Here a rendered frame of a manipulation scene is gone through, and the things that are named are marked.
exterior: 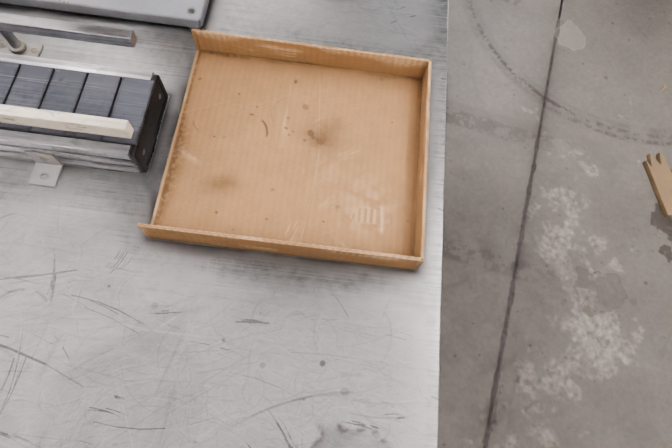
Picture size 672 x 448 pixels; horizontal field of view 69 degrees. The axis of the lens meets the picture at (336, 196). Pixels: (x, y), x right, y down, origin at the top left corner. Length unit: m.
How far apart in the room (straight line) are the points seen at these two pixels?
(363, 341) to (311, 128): 0.26
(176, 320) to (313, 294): 0.15
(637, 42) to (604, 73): 0.21
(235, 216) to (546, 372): 1.12
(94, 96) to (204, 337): 0.29
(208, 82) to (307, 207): 0.21
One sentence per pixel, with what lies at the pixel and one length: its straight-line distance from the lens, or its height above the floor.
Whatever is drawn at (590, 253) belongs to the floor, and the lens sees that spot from 1.65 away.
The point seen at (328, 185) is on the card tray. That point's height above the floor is 0.83.
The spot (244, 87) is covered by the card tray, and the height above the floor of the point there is 0.83.
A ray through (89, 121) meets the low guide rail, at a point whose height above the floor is 0.91.
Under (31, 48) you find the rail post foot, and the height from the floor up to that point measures 0.83.
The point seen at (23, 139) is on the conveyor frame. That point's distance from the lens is 0.63.
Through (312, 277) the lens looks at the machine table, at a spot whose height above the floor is 0.83.
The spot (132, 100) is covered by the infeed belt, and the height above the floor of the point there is 0.88.
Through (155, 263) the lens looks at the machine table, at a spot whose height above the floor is 0.83.
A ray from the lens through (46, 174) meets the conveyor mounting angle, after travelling 0.65.
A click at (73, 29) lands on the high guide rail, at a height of 0.96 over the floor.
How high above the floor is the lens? 1.36
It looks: 67 degrees down
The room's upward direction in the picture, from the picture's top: 10 degrees clockwise
